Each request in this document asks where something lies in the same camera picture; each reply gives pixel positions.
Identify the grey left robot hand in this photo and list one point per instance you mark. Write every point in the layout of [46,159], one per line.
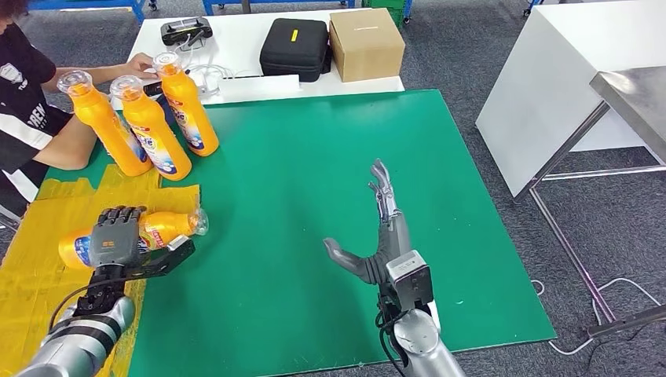
[114,242]

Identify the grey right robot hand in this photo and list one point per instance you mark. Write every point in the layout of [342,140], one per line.
[393,234]

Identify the person's left hand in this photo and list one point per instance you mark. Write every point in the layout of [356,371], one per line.
[139,66]

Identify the orange detergent bottle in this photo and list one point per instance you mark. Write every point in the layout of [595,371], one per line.
[200,127]
[156,140]
[101,125]
[166,229]

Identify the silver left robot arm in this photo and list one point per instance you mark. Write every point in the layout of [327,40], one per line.
[78,338]

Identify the person's right forearm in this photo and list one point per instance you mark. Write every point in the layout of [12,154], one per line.
[67,148]

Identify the person's left forearm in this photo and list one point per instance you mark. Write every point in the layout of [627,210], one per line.
[101,76]

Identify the smartphone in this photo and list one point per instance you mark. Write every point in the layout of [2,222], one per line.
[152,88]

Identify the black handheld controller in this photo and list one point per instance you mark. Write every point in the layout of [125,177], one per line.
[184,30]

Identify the white power adapter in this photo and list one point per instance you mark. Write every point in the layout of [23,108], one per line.
[200,86]

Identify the green table mat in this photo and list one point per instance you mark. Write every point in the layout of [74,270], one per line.
[312,182]

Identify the person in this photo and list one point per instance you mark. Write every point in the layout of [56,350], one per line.
[21,119]

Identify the black carry case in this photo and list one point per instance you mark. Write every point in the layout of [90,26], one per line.
[294,52]

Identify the cardboard box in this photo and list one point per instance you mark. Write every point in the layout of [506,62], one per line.
[364,47]

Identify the green plastic crate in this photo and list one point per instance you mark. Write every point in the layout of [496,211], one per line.
[387,6]

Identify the large white table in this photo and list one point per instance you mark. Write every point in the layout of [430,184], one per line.
[562,78]

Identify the stainless steel table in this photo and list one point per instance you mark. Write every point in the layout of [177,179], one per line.
[635,99]

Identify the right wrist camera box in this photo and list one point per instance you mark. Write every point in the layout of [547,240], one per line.
[411,281]

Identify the blue steel rack frame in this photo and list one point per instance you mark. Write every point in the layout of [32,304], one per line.
[93,4]
[408,9]
[229,4]

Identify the blue trolley frame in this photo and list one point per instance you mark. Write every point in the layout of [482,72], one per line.
[532,6]

